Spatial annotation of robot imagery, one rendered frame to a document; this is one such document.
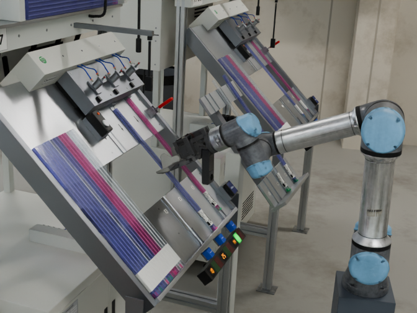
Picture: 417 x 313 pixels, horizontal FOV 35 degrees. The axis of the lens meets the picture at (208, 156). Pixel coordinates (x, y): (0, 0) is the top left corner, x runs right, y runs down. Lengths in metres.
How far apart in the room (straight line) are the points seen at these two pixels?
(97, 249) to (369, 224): 0.79
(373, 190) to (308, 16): 3.70
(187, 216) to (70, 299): 0.43
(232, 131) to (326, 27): 3.65
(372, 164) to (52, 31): 1.00
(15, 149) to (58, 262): 0.53
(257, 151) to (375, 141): 0.35
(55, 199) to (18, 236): 0.62
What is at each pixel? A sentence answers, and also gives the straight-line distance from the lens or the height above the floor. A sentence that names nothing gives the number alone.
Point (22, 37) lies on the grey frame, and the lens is 1.89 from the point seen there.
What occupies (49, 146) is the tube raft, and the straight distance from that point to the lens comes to 1.82.
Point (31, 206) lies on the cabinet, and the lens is 2.58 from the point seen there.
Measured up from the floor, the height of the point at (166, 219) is 0.81.
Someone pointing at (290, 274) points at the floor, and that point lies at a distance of 3.44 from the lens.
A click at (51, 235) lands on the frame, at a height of 0.66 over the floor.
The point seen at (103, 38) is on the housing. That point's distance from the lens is 2.26.
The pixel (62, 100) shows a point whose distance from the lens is 2.01.
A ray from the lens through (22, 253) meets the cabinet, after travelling 2.24.
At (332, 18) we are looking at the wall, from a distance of 5.55.
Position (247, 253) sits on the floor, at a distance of 3.61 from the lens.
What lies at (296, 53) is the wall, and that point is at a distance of 5.59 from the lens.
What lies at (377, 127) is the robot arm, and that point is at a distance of 1.87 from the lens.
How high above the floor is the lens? 1.64
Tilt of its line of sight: 19 degrees down
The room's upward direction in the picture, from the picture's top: 3 degrees clockwise
